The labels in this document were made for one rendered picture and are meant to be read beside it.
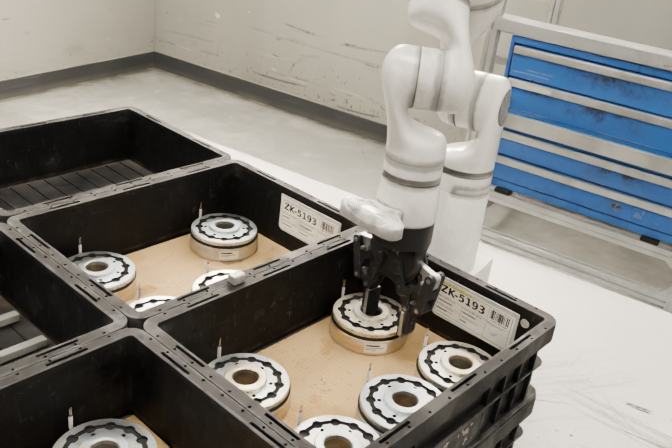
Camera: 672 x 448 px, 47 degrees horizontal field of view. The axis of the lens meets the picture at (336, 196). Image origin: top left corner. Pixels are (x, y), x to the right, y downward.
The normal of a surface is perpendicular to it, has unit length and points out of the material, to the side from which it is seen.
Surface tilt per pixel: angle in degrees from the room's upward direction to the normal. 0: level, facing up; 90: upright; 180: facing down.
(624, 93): 90
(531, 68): 90
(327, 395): 0
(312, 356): 0
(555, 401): 0
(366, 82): 90
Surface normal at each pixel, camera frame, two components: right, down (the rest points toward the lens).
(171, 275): 0.11, -0.90
